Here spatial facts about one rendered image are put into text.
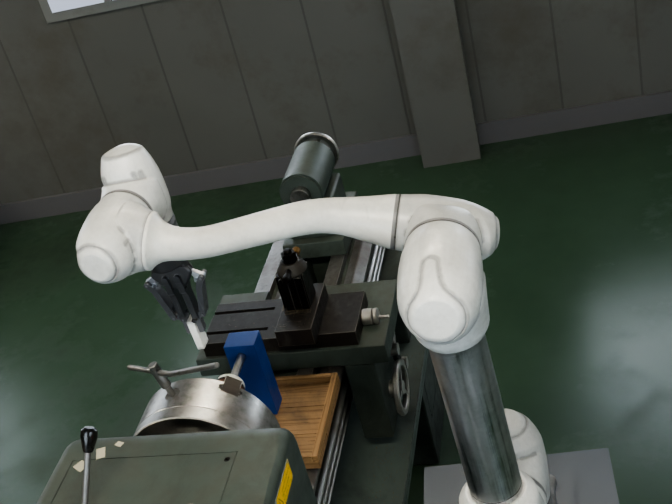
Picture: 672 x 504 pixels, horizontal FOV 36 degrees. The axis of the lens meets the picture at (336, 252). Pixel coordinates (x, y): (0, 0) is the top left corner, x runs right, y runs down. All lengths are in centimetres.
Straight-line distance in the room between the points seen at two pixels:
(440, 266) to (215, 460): 62
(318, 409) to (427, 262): 102
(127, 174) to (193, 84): 369
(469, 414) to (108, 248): 67
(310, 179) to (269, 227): 132
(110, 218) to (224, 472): 53
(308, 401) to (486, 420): 87
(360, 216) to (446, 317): 29
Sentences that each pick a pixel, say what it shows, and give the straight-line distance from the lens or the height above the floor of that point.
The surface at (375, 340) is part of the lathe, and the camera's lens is 268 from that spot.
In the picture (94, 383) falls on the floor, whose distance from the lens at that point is 457.
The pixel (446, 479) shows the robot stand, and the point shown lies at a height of 75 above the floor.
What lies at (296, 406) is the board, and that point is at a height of 88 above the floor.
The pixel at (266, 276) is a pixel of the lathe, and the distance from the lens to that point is 318.
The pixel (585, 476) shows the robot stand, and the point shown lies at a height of 75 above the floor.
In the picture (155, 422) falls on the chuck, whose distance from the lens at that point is 216.
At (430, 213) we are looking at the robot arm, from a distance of 175.
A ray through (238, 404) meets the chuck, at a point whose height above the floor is 120.
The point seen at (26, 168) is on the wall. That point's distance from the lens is 603.
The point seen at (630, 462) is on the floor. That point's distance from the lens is 355.
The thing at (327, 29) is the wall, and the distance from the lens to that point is 528.
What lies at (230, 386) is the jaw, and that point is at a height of 121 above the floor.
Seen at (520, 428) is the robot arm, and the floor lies 107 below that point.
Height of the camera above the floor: 252
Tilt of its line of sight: 31 degrees down
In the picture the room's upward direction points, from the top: 15 degrees counter-clockwise
